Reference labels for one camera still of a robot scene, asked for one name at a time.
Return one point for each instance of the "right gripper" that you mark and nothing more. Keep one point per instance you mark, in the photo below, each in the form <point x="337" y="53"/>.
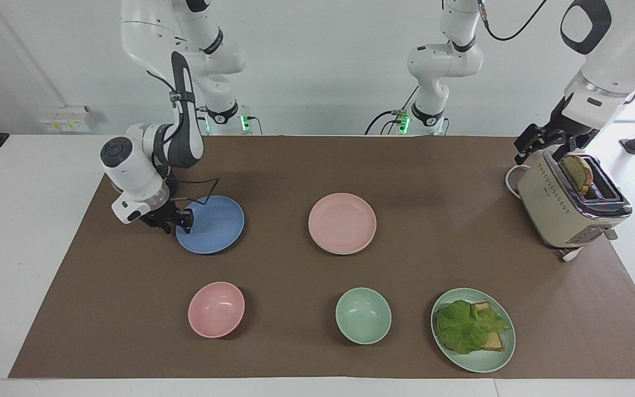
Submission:
<point x="162" y="210"/>

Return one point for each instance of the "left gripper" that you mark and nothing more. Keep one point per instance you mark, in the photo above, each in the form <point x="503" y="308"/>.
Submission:
<point x="566" y="128"/>

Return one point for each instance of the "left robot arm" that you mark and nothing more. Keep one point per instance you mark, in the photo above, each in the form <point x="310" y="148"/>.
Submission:
<point x="439" y="60"/>

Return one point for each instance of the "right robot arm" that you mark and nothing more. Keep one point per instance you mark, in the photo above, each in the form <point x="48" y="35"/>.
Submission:
<point x="141" y="38"/>

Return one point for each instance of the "brown bread slice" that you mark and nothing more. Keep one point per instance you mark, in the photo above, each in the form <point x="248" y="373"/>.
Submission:
<point x="576" y="172"/>

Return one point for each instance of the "blue plate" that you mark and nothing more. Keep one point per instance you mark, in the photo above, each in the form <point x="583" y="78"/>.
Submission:
<point x="215" y="226"/>

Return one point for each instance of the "beige toaster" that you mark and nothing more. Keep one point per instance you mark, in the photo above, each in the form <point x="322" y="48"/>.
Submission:
<point x="549" y="204"/>

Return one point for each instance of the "pink bowl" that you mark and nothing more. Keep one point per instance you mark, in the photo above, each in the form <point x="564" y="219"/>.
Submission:
<point x="216" y="310"/>

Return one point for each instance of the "white plug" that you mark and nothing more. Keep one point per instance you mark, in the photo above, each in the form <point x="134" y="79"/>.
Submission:
<point x="571" y="254"/>

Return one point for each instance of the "pink plate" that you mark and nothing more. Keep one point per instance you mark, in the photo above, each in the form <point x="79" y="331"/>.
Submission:
<point x="342" y="223"/>

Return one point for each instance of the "green lettuce leaf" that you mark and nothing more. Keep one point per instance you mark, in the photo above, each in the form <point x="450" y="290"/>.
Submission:
<point x="463" y="328"/>

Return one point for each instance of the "toast slice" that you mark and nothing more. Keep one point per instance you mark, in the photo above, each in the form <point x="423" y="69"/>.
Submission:
<point x="494" y="342"/>

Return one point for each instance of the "green bowl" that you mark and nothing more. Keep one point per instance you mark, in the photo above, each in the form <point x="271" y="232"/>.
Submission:
<point x="363" y="315"/>

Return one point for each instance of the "green plate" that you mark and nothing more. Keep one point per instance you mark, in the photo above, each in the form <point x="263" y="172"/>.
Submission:
<point x="480" y="361"/>

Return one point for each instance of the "white wall socket box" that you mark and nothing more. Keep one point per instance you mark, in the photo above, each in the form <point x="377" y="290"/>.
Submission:
<point x="66" y="118"/>

